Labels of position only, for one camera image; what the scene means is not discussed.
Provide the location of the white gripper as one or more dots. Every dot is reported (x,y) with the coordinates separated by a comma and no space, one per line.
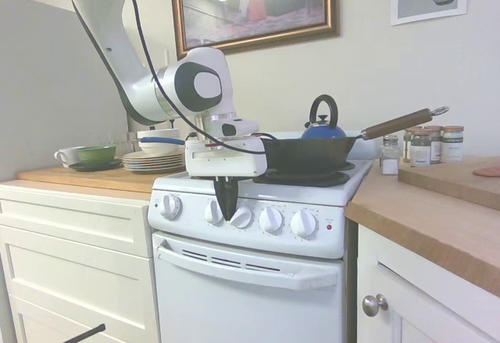
(226,163)

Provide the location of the white burner knob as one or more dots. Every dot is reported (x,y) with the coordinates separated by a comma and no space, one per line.
(214,214)
(271,220)
(303,224)
(243,218)

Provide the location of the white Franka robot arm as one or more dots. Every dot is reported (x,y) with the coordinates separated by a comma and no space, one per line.
(117,58)

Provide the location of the white electric stove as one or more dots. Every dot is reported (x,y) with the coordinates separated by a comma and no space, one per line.
(187,233)

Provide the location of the black stove burner coil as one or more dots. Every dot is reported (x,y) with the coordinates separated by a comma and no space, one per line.
(349,166)
(304,179)

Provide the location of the large white oven knob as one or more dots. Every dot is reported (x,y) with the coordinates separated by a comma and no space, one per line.
(170,207)

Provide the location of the cream dinner plate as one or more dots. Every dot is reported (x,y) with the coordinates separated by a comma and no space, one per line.
(156,166)
(156,158)
(156,169)
(156,161)
(156,155)

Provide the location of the white bowl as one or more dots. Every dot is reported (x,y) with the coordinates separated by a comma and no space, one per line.
(158,133)
(162,148)

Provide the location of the clear drinking glass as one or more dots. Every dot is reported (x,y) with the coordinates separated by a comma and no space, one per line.
(108,140)
(127,141)

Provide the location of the white oven door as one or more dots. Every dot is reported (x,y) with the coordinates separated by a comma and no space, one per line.
(242,311)

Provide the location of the brown wooden counter board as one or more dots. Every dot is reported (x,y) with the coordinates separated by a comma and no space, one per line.
(97,179)

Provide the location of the dark saucer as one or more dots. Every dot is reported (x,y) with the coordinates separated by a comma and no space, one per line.
(97,165)

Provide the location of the green bowl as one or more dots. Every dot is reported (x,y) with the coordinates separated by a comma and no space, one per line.
(95,152)

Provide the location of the white drawer cabinet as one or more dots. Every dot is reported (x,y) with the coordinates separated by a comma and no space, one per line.
(78,261)

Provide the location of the glass salt shaker silver lid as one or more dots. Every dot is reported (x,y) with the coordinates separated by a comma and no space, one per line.
(390,163)

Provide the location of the white cup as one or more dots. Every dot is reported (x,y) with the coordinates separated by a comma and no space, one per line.
(66,155)

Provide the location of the silver round cabinet knob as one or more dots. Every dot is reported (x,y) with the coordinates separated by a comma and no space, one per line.
(373,306)

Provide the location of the gold framed painting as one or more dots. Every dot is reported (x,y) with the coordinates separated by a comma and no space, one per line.
(254,7)

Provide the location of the thin black rod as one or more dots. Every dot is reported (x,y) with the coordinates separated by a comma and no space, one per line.
(90,331)

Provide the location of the light wooden cutting board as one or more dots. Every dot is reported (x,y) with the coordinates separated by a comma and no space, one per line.
(449,181)

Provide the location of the white cabinet with round knob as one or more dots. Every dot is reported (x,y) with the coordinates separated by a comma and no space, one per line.
(429,319)

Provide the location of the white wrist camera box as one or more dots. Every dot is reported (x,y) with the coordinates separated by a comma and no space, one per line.
(246,126)

